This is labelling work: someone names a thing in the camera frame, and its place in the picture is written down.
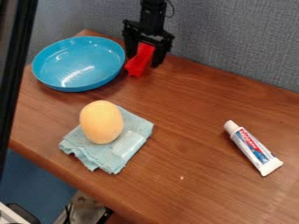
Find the blue plate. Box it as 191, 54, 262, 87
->
32, 36, 126, 92

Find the light blue cloth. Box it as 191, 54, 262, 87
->
59, 107, 155, 174

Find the orange egg-shaped object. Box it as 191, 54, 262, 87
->
79, 101, 124, 144

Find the red plastic block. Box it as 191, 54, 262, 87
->
126, 43, 155, 77

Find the black chair part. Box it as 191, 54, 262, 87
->
7, 203, 42, 224

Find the white toothpaste tube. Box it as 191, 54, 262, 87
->
225, 120, 285, 177

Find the black vertical pole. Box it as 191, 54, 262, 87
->
0, 0, 39, 178

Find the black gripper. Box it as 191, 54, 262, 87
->
123, 0, 174, 67

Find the grey base under table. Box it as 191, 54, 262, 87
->
54, 191, 114, 224

